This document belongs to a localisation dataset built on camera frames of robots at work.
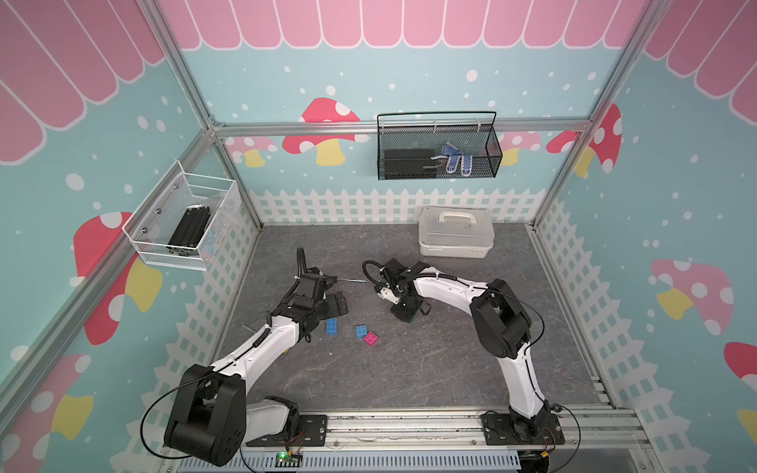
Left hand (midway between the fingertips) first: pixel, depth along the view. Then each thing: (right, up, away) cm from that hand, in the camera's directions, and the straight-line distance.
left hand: (332, 307), depth 89 cm
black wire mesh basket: (+33, +51, +5) cm, 61 cm away
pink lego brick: (+12, -10, 0) cm, 15 cm away
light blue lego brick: (+9, -8, +1) cm, 12 cm away
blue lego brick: (-1, -7, +3) cm, 7 cm away
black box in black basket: (+24, +44, +1) cm, 50 cm away
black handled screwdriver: (+5, +6, +15) cm, 17 cm away
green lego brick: (+25, -4, +3) cm, 26 cm away
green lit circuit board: (-9, -35, -16) cm, 40 cm away
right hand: (+23, -3, +7) cm, 24 cm away
